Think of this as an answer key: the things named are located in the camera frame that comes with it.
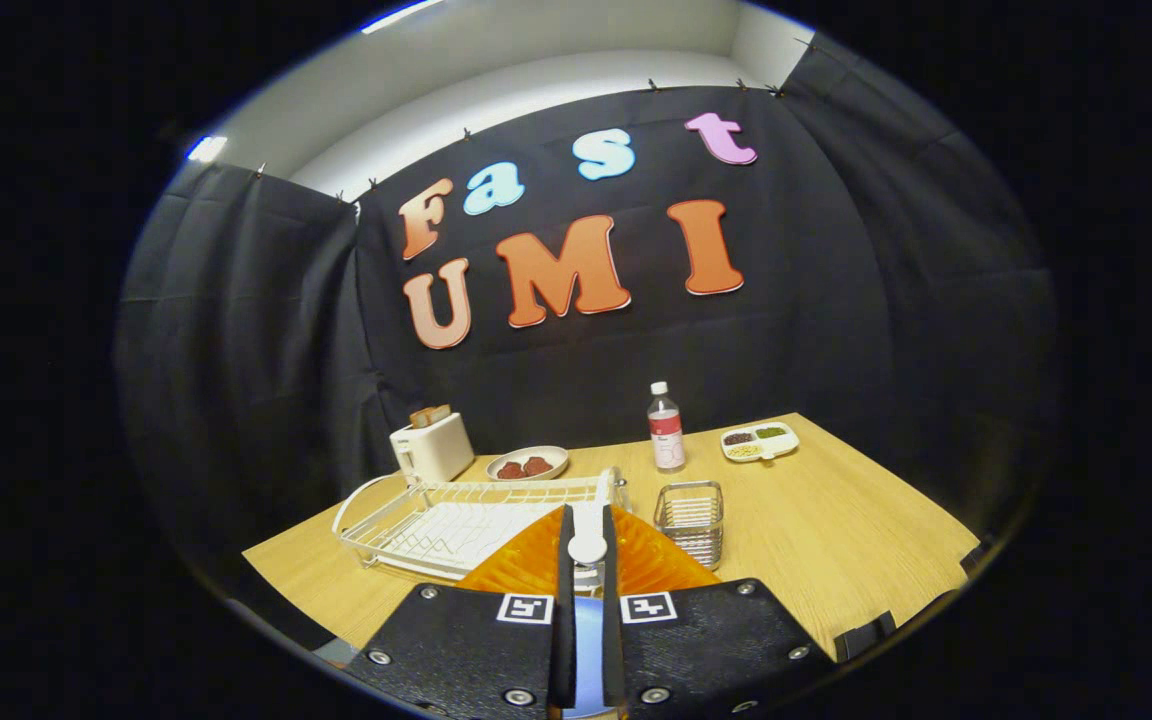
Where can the yellow beans portion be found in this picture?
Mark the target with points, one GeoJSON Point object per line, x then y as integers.
{"type": "Point", "coordinates": [744, 451]}

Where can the small ceiling light panel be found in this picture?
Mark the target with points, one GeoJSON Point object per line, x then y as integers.
{"type": "Point", "coordinates": [206, 148]}

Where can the brown toast slice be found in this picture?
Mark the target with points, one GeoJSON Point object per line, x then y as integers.
{"type": "Point", "coordinates": [439, 414]}
{"type": "Point", "coordinates": [421, 418]}

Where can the dark beans portion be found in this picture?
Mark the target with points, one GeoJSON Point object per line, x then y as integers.
{"type": "Point", "coordinates": [737, 438]}

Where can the white divided snack tray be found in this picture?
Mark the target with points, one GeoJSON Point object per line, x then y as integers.
{"type": "Point", "coordinates": [791, 440]}

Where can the clear plastic bottle red label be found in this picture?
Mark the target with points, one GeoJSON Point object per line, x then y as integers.
{"type": "Point", "coordinates": [667, 440]}

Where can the green beans portion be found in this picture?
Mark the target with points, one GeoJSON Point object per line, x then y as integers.
{"type": "Point", "coordinates": [771, 433]}

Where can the small beige plate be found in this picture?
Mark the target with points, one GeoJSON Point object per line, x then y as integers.
{"type": "Point", "coordinates": [556, 455]}

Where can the red meat piece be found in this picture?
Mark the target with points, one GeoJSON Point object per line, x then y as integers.
{"type": "Point", "coordinates": [537, 466]}
{"type": "Point", "coordinates": [510, 469]}

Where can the black backdrop cloth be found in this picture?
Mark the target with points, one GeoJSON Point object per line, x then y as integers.
{"type": "Point", "coordinates": [836, 300]}

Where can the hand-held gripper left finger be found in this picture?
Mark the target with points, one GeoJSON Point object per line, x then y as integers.
{"type": "Point", "coordinates": [456, 650]}

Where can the white toaster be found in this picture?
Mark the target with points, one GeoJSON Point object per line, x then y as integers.
{"type": "Point", "coordinates": [436, 455]}

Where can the large ceiling light panel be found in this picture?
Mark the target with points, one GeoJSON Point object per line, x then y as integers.
{"type": "Point", "coordinates": [401, 14]}

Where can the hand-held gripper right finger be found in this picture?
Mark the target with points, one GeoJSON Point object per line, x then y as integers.
{"type": "Point", "coordinates": [716, 650]}

